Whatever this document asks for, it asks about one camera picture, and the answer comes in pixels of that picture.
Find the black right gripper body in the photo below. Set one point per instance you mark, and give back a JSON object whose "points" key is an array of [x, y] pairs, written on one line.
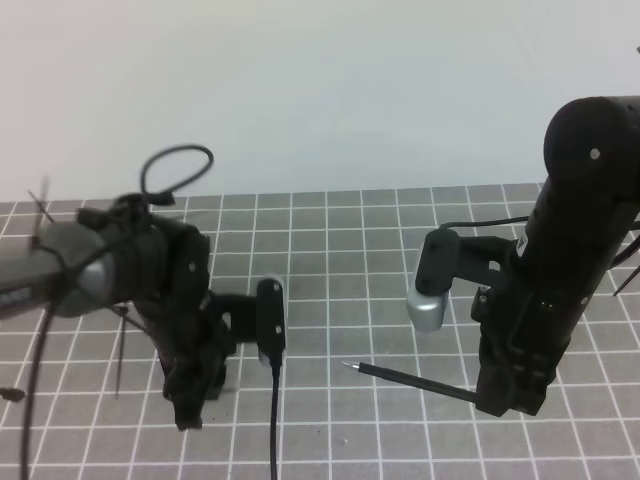
{"points": [[523, 333]]}

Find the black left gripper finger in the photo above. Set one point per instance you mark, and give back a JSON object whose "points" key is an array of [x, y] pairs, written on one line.
{"points": [[188, 393]]}

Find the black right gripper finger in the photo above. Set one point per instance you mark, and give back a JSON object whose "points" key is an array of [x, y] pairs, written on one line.
{"points": [[498, 393]]}

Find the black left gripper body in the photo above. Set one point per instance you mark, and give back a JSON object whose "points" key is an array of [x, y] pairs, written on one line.
{"points": [[193, 329]]}

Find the black pen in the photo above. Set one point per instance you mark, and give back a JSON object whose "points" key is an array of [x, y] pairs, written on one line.
{"points": [[405, 379]]}

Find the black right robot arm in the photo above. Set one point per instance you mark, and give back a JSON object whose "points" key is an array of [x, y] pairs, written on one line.
{"points": [[587, 205]]}

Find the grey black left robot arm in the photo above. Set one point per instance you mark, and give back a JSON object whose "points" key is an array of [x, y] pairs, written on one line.
{"points": [[127, 255]]}

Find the grey grid tablecloth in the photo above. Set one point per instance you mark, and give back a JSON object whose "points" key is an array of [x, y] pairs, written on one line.
{"points": [[346, 259]]}

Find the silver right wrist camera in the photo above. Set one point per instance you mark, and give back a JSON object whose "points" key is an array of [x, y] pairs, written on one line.
{"points": [[427, 297]]}

